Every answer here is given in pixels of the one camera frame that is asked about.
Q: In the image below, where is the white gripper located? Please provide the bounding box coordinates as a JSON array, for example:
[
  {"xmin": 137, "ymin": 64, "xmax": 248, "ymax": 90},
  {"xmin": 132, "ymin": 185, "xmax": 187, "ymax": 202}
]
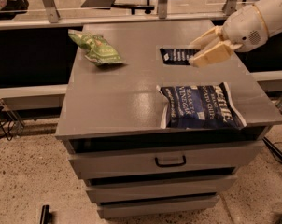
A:
[{"xmin": 189, "ymin": 5, "xmax": 268, "ymax": 68}]

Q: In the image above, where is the blue rxbar blueberry wrapper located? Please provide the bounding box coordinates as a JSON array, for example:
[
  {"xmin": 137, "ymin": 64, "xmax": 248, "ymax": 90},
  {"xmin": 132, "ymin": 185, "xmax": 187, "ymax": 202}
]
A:
[{"xmin": 160, "ymin": 48, "xmax": 198, "ymax": 65}]

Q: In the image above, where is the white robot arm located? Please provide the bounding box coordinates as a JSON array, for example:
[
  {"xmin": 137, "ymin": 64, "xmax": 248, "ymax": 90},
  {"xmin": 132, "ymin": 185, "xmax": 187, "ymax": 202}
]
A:
[{"xmin": 189, "ymin": 0, "xmax": 282, "ymax": 67}]

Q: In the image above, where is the blue kettle chip bag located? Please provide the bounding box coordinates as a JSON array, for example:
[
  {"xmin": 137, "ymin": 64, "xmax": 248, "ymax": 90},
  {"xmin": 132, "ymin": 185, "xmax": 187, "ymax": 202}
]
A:
[{"xmin": 157, "ymin": 82, "xmax": 247, "ymax": 130}]

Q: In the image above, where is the green chip bag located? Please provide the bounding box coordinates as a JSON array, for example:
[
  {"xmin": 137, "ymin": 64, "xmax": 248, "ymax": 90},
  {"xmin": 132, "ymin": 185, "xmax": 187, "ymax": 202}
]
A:
[{"xmin": 68, "ymin": 30, "xmax": 122, "ymax": 66}]

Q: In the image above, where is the grey drawer cabinet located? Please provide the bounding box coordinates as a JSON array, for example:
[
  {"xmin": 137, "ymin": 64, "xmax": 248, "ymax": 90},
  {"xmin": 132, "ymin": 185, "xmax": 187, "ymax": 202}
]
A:
[{"xmin": 56, "ymin": 21, "xmax": 282, "ymax": 208}]

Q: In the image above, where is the top grey drawer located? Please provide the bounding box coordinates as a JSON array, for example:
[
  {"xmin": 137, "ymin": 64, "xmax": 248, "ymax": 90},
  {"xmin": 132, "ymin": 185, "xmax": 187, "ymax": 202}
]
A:
[{"xmin": 69, "ymin": 141, "xmax": 262, "ymax": 180}]

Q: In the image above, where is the grey drawer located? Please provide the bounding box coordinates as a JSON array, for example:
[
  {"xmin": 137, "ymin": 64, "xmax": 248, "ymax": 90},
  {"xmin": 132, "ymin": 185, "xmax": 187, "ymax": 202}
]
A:
[
  {"xmin": 69, "ymin": 141, "xmax": 262, "ymax": 180},
  {"xmin": 97, "ymin": 195, "xmax": 219, "ymax": 219},
  {"xmin": 86, "ymin": 175, "xmax": 237, "ymax": 204}
]

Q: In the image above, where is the middle grey drawer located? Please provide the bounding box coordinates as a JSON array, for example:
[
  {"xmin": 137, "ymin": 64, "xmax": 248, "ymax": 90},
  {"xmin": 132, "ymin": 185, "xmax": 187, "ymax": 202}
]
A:
[{"xmin": 86, "ymin": 175, "xmax": 237, "ymax": 204}]

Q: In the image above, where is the bottom grey drawer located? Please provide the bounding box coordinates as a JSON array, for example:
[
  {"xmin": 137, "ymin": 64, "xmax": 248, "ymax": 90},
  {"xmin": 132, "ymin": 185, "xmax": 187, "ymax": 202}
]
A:
[{"xmin": 97, "ymin": 195, "xmax": 219, "ymax": 219}]

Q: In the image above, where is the black object on floor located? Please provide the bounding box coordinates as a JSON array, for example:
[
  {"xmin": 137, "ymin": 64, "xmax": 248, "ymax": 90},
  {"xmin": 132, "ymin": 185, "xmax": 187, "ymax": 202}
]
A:
[{"xmin": 39, "ymin": 205, "xmax": 52, "ymax": 224}]

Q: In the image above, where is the right metal bracket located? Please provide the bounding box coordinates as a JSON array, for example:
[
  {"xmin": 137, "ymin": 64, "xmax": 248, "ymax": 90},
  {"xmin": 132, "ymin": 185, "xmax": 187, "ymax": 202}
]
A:
[{"xmin": 222, "ymin": 0, "xmax": 237, "ymax": 16}]

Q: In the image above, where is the metal bracket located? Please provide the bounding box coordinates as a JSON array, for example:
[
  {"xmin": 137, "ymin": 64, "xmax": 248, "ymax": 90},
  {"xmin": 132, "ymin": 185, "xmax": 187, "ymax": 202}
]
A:
[
  {"xmin": 42, "ymin": 0, "xmax": 60, "ymax": 23},
  {"xmin": 157, "ymin": 0, "xmax": 168, "ymax": 19},
  {"xmin": 222, "ymin": 0, "xmax": 237, "ymax": 16}
]

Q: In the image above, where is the middle metal bracket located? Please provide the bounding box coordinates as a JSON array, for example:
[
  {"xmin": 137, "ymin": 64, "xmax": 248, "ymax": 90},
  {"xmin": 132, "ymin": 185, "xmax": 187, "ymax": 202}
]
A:
[{"xmin": 157, "ymin": 0, "xmax": 168, "ymax": 19}]

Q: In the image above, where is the black drawer handle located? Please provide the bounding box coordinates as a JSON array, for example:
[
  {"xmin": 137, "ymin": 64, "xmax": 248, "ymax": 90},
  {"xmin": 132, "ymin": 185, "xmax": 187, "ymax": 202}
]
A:
[{"xmin": 154, "ymin": 155, "xmax": 187, "ymax": 168}]

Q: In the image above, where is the grey rail shelf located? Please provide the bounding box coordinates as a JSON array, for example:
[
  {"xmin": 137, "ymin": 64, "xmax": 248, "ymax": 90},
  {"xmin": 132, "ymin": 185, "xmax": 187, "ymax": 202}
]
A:
[{"xmin": 0, "ymin": 85, "xmax": 66, "ymax": 110}]

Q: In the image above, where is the left metal bracket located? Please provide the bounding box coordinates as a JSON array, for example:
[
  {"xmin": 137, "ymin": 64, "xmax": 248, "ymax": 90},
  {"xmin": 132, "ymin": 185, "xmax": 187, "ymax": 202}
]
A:
[{"xmin": 42, "ymin": 0, "xmax": 60, "ymax": 23}]

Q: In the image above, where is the black cables left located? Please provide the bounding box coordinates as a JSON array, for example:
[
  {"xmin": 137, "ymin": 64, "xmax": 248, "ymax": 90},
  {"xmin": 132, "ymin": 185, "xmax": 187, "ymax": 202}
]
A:
[{"xmin": 0, "ymin": 98, "xmax": 25, "ymax": 149}]

